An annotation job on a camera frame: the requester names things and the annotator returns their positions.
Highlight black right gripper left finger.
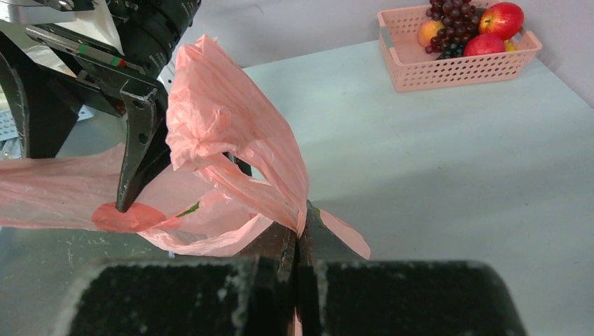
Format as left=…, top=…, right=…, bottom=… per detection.
left=53, top=223, right=296, bottom=335

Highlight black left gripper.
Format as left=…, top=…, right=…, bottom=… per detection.
left=1, top=1, right=200, bottom=213

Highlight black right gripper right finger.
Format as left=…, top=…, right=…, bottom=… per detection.
left=297, top=205, right=526, bottom=335

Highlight pink printed plastic bag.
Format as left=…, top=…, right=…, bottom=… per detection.
left=0, top=34, right=372, bottom=262

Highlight black fake grape bunch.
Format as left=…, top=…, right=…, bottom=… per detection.
left=436, top=44, right=465, bottom=60

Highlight orange fake peach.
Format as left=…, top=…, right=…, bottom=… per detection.
left=417, top=20, right=444, bottom=48

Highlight red fake apple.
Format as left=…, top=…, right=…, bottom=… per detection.
left=463, top=33, right=506, bottom=57

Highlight dark purple fake grapes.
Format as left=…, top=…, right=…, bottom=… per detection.
left=424, top=0, right=484, bottom=56

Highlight yellow fake fruit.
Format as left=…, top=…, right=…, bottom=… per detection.
left=504, top=40, right=516, bottom=52

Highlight pink plastic perforated basket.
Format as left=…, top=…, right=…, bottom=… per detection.
left=377, top=5, right=543, bottom=92

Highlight red apple at basket back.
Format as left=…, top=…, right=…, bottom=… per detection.
left=478, top=2, right=525, bottom=40

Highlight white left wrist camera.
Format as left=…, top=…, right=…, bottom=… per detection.
left=1, top=0, right=97, bottom=25

